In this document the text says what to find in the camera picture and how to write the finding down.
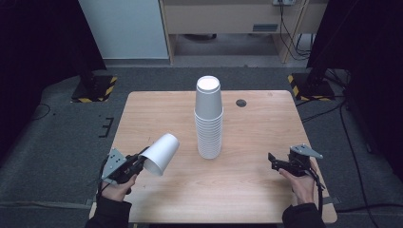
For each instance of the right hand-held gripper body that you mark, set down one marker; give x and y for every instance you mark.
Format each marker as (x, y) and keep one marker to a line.
(302, 158)

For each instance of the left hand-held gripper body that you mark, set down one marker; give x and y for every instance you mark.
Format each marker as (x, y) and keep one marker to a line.
(118, 164)

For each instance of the white paper cup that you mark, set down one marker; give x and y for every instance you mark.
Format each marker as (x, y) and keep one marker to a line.
(161, 153)

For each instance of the stack of white paper cups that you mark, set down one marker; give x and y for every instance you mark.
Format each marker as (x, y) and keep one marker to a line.
(208, 120)

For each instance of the person's left hand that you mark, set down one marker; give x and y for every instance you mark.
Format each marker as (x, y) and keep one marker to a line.
(118, 190)

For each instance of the person's right hand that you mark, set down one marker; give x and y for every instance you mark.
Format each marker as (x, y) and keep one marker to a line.
(301, 186)

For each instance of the black floor tape mark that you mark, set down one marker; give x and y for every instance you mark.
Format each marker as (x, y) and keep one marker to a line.
(106, 127)

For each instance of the round dark table grommet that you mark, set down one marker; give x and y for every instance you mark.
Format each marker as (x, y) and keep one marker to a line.
(241, 103)

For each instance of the striped black stand base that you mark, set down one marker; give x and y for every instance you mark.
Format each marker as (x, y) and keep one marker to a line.
(312, 88)
(95, 90)

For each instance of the black curtain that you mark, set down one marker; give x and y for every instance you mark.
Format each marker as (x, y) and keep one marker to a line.
(38, 47)
(370, 63)

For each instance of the white panel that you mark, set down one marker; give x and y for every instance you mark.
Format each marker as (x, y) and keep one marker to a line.
(126, 28)

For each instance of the wooden desk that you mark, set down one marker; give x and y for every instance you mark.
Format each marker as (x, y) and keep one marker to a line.
(221, 19)

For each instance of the white power strip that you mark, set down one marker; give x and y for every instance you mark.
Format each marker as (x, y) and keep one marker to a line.
(284, 2)

